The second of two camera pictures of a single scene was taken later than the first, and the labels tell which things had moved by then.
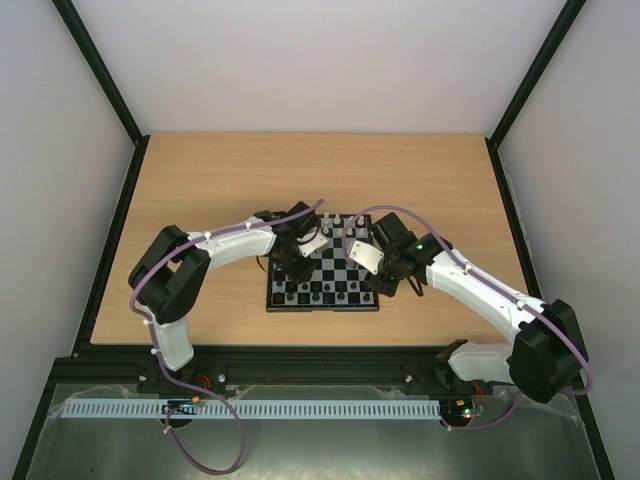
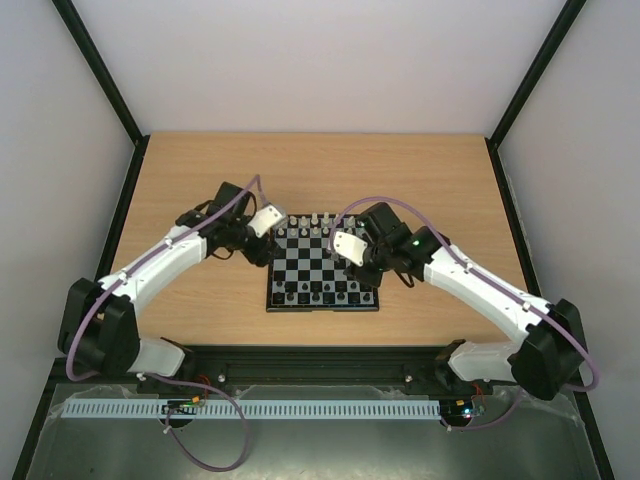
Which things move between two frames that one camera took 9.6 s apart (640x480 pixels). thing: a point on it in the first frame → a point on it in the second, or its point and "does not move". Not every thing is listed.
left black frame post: x=85 y=40 does not move
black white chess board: x=336 y=284 does not move
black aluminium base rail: x=379 y=366 does not move
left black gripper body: x=290 y=266 → x=256 y=256
